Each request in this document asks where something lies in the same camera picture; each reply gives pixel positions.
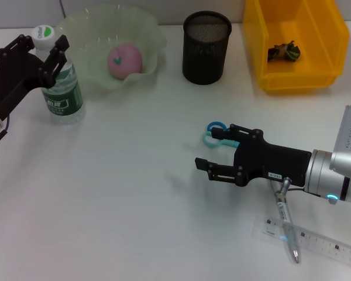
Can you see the yellow plastic bin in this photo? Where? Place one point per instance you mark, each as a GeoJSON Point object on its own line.
{"type": "Point", "coordinates": [280, 73]}

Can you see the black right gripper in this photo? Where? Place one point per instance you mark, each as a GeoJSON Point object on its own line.
{"type": "Point", "coordinates": [275, 161]}

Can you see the clear silver ballpoint pen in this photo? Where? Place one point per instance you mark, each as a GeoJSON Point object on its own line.
{"type": "Point", "coordinates": [292, 243]}

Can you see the black mesh pen cup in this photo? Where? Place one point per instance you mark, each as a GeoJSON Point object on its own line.
{"type": "Point", "coordinates": [206, 52]}

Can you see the translucent green fruit plate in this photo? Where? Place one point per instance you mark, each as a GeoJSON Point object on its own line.
{"type": "Point", "coordinates": [99, 35]}

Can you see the clear plastic ruler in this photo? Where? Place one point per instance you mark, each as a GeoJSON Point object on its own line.
{"type": "Point", "coordinates": [324, 244]}

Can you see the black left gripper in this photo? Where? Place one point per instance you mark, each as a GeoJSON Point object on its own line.
{"type": "Point", "coordinates": [14, 76]}

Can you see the blue scissors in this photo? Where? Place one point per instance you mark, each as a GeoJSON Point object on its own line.
{"type": "Point", "coordinates": [210, 142]}

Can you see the green plastic wrapper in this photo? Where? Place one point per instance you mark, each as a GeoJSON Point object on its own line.
{"type": "Point", "coordinates": [283, 52]}

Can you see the clear green-label water bottle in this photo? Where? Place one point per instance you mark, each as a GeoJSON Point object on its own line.
{"type": "Point", "coordinates": [64, 102]}

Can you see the pink toy peach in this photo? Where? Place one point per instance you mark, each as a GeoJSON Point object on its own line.
{"type": "Point", "coordinates": [124, 60]}

